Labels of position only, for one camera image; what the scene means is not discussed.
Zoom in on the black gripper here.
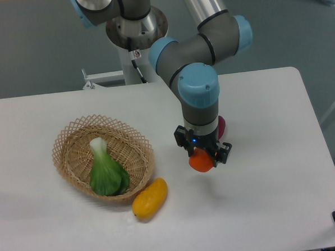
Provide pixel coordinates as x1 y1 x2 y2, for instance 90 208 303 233
173 125 232 167

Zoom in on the orange fruit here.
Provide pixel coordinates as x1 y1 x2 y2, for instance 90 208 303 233
189 148 213 172

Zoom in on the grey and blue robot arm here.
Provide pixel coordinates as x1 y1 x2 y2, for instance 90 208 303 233
70 0 253 166

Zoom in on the magenta fruit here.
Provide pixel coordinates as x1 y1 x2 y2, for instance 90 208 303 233
218 116 226 140

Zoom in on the yellow mango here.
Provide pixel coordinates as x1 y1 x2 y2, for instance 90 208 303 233
132 177 168 220

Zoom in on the green bok choy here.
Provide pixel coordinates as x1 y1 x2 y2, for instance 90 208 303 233
89 138 130 196

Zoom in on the woven wicker basket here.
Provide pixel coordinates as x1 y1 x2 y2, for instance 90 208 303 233
52 114 154 203

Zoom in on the black cable on pedestal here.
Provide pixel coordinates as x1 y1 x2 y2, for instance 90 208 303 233
126 35 149 85

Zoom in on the white furniture frame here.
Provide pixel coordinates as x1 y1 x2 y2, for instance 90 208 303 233
319 100 335 130

